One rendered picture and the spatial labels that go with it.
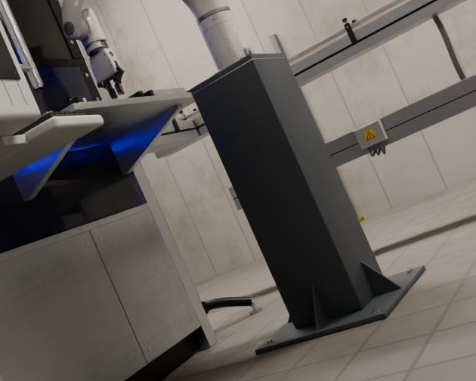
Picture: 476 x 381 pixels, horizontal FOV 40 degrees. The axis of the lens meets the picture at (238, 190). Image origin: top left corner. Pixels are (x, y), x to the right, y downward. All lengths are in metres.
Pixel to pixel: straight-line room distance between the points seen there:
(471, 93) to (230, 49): 1.11
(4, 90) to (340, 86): 3.43
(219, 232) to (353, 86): 1.61
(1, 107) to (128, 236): 1.08
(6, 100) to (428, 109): 1.88
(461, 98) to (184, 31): 2.86
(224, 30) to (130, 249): 0.83
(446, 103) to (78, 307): 1.67
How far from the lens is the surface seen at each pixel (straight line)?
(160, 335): 2.34
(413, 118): 2.85
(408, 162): 4.53
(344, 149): 2.95
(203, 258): 5.40
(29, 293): 2.00
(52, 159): 1.99
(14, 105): 1.43
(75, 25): 2.39
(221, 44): 2.13
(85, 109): 1.83
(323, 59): 2.93
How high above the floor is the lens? 0.45
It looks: 1 degrees up
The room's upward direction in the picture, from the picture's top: 24 degrees counter-clockwise
